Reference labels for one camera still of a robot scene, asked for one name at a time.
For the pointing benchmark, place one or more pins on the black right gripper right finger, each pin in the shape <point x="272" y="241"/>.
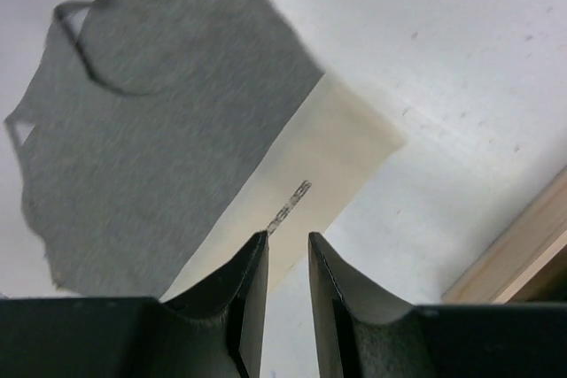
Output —
<point x="363" y="330"/>

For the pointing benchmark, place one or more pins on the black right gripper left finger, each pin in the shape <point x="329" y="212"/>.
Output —
<point x="213" y="329"/>

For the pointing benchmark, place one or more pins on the wooden compartment tray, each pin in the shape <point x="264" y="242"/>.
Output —
<point x="522" y="250"/>

